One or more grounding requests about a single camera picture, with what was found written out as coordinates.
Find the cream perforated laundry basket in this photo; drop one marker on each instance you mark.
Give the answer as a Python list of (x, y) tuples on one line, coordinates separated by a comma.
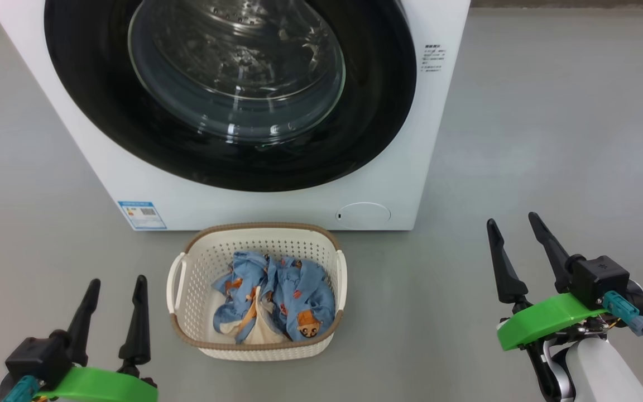
[(198, 268)]

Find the blue energy label sticker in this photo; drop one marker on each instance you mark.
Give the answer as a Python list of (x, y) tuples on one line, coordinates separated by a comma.
[(142, 215)]

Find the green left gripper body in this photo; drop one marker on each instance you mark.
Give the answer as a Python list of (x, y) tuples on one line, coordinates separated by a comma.
[(98, 385)]

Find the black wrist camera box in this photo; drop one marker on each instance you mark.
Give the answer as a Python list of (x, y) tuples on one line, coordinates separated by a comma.
[(600, 279), (37, 357)]

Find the black round glass door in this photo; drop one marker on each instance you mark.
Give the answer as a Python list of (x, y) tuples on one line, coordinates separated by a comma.
[(104, 111)]

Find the round white filter cover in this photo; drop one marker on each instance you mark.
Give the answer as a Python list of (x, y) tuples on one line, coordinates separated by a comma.
[(363, 215)]

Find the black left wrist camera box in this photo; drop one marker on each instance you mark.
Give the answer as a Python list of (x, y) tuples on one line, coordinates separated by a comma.
[(37, 357)]

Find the cream cloth garment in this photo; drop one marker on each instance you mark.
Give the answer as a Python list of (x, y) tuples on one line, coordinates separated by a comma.
[(263, 332)]

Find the blue bear-print garment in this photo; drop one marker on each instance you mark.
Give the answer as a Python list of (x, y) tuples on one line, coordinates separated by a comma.
[(299, 290)]

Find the white front-load washing machine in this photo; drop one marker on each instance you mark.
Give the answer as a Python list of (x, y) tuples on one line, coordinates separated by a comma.
[(411, 167)]

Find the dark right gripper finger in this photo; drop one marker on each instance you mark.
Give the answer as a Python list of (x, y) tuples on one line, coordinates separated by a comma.
[(508, 279), (556, 262)]

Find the small printed text label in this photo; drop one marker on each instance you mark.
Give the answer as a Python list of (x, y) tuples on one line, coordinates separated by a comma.
[(433, 58)]

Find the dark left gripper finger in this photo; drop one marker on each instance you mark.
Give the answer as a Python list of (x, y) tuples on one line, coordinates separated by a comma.
[(137, 335), (82, 329)]

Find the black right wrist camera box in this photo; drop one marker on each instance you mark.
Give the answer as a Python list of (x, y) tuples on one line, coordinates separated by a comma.
[(600, 279)]

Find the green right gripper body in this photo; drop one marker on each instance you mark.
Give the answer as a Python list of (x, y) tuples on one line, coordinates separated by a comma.
[(545, 321)]

